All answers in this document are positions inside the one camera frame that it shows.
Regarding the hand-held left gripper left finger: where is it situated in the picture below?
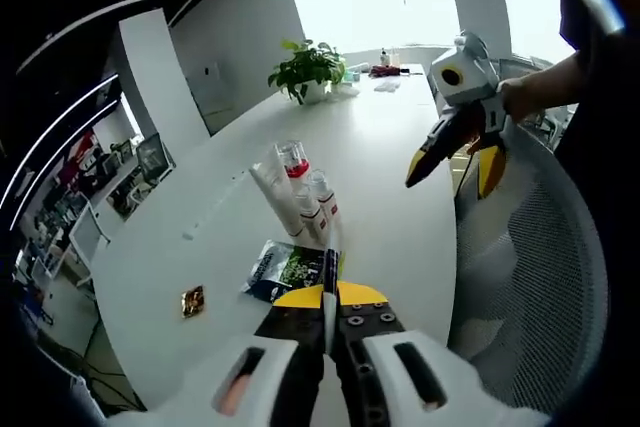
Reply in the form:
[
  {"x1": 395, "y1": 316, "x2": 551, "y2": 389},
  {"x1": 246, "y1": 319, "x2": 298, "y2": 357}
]
[{"x1": 107, "y1": 284, "x2": 331, "y2": 427}]

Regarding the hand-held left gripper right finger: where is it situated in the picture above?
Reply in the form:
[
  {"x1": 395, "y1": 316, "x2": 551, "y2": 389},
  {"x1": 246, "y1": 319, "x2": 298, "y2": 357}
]
[{"x1": 333, "y1": 281, "x2": 551, "y2": 427}]

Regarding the white skincare tube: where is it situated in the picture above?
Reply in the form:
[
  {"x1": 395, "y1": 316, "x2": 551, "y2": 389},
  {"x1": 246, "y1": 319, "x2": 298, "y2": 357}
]
[{"x1": 248, "y1": 155, "x2": 307, "y2": 239}]

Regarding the person's right hand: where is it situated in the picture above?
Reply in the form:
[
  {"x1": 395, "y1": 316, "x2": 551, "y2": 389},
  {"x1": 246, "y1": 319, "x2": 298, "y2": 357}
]
[{"x1": 498, "y1": 72, "x2": 549, "y2": 124}]

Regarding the green black packet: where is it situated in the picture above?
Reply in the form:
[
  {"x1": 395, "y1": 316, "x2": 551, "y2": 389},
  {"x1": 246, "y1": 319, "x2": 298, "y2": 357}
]
[{"x1": 239, "y1": 238, "x2": 347, "y2": 304}]

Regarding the grey mesh office chair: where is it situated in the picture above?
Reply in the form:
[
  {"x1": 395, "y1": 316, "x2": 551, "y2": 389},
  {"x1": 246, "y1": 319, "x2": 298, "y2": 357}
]
[{"x1": 446, "y1": 57, "x2": 610, "y2": 416}]

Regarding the brown gold packet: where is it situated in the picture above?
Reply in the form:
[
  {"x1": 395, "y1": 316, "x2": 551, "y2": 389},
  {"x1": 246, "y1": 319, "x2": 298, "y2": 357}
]
[{"x1": 178, "y1": 284, "x2": 207, "y2": 320}]

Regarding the person's dark shirt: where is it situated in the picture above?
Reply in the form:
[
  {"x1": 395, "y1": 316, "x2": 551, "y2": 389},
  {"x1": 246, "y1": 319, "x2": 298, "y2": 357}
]
[{"x1": 552, "y1": 0, "x2": 640, "y2": 398}]

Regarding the potted green plant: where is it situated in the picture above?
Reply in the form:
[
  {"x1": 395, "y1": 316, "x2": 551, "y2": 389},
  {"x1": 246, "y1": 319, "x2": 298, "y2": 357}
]
[{"x1": 266, "y1": 38, "x2": 347, "y2": 107}]

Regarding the dark grey office chair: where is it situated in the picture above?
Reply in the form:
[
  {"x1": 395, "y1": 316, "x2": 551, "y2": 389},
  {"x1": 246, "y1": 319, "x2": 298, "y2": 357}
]
[{"x1": 134, "y1": 131, "x2": 177, "y2": 187}]

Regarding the white mesh office chair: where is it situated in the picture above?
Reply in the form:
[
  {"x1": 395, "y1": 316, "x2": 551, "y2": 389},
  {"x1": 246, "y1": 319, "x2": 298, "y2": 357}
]
[{"x1": 68, "y1": 200, "x2": 112, "y2": 271}]

